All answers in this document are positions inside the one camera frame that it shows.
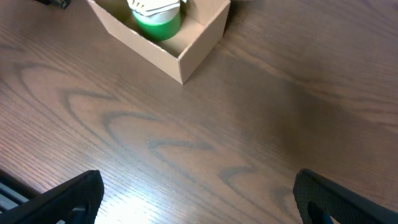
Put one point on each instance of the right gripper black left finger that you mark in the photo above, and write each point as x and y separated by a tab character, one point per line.
74	201

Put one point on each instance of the green tape roll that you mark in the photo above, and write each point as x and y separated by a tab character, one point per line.
160	32

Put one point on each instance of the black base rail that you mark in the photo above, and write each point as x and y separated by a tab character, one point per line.
14	192

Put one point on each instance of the brown cardboard box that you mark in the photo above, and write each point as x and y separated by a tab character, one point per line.
203	23

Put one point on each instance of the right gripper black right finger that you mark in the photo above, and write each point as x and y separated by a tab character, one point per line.
320	200

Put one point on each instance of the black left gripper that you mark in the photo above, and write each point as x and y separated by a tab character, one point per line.
63	4

